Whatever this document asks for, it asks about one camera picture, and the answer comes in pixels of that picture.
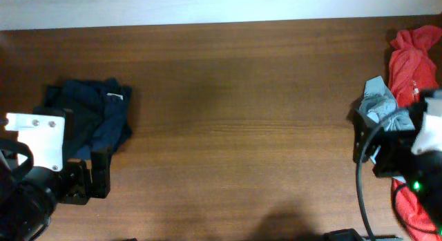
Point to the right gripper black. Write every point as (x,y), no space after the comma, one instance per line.
(393,145)

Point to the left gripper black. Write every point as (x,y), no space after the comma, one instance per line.
(83,188)

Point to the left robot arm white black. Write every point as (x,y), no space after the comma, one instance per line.
(38,172)

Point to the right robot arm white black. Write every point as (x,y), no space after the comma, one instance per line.
(427,189)

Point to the light blue grey garment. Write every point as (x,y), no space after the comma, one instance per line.
(379,104)

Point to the folded navy blue garment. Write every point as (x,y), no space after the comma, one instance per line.
(100,114)

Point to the red t-shirt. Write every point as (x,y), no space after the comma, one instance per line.
(411,70)

